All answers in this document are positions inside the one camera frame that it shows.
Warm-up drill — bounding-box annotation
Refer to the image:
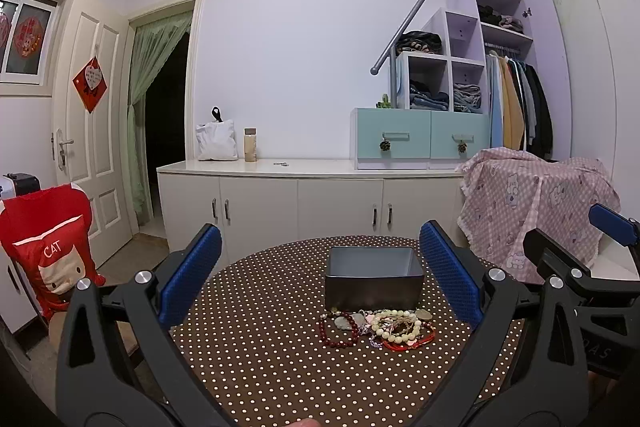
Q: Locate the cream bead bracelet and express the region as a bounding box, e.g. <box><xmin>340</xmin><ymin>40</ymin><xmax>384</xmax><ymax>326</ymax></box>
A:
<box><xmin>369</xmin><ymin>308</ymin><xmax>424</xmax><ymax>345</ymax></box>

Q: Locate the red orange string bracelet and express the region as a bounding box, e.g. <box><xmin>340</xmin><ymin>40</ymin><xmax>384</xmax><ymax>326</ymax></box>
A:
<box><xmin>382</xmin><ymin>323</ymin><xmax>437</xmax><ymax>353</ymax></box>

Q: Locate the dark metal jewelry box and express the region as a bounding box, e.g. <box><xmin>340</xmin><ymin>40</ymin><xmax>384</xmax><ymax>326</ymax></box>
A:
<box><xmin>324</xmin><ymin>247</ymin><xmax>424</xmax><ymax>312</ymax></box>

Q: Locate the pink checkered cover cloth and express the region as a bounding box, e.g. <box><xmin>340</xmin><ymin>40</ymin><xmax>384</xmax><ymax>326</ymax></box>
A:
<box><xmin>457</xmin><ymin>147</ymin><xmax>620</xmax><ymax>283</ymax></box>

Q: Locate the brown polka dot tablecloth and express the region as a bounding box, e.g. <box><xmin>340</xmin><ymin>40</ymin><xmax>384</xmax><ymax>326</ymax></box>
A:
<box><xmin>169</xmin><ymin>234</ymin><xmax>526</xmax><ymax>427</ymax></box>

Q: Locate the hanging clothes row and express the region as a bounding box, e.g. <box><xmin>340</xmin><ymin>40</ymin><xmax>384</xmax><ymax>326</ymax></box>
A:
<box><xmin>486</xmin><ymin>48</ymin><xmax>553</xmax><ymax>161</ymax></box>

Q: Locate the red cat chair cover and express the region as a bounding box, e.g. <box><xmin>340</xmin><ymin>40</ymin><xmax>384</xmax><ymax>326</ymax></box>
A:
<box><xmin>1</xmin><ymin>183</ymin><xmax>105</xmax><ymax>321</ymax></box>

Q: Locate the white low cabinet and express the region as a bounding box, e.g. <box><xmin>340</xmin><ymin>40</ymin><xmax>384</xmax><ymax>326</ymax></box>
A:
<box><xmin>157</xmin><ymin>159</ymin><xmax>466</xmax><ymax>269</ymax></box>

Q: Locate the teal drawer unit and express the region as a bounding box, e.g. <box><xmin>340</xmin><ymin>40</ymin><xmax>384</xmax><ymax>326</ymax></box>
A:
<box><xmin>350</xmin><ymin>108</ymin><xmax>490</xmax><ymax>170</ymax></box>

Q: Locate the white tote bag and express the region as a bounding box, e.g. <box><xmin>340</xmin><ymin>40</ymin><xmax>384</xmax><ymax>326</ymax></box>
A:
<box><xmin>195</xmin><ymin>106</ymin><xmax>239</xmax><ymax>161</ymax></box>

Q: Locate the white panel door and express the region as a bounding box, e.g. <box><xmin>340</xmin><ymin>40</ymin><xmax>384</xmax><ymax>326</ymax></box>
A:
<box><xmin>52</xmin><ymin>0</ymin><xmax>132</xmax><ymax>265</ymax></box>

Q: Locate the lilac shelf wardrobe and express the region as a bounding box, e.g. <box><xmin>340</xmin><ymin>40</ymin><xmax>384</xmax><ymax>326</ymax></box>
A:
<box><xmin>396</xmin><ymin>0</ymin><xmax>572</xmax><ymax>160</ymax></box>

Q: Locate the glass jar with lid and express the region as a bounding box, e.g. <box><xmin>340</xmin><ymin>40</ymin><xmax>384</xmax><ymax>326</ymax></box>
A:
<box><xmin>243</xmin><ymin>128</ymin><xmax>257</xmax><ymax>162</ymax></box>

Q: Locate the red diamond door decoration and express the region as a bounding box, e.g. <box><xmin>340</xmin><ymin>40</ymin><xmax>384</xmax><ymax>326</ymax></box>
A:
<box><xmin>72</xmin><ymin>56</ymin><xmax>107</xmax><ymax>114</ymax></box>

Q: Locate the green door curtain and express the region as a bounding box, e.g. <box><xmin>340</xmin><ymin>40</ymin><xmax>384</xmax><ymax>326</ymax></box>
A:
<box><xmin>127</xmin><ymin>10</ymin><xmax>192</xmax><ymax>227</ymax></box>

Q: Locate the window with red paper-cuts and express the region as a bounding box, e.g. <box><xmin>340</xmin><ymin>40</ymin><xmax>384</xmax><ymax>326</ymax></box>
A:
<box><xmin>0</xmin><ymin>0</ymin><xmax>58</xmax><ymax>86</ymax></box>

